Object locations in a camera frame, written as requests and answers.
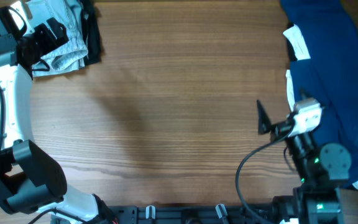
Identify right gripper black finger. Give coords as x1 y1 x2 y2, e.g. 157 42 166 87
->
299 88 314 101
257 100 272 135

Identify light blue denim shorts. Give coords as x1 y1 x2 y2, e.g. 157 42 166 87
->
27 0 88 77

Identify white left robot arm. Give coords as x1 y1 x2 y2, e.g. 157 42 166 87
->
0 7 117 223

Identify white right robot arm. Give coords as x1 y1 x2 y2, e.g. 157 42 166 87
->
257 90 352 223

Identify blue garment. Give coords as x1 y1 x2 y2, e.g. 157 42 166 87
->
281 0 358 188

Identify folded dark green garment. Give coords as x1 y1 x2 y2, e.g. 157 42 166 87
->
80 0 101 65

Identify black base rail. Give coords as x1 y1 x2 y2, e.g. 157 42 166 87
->
110 204 260 224

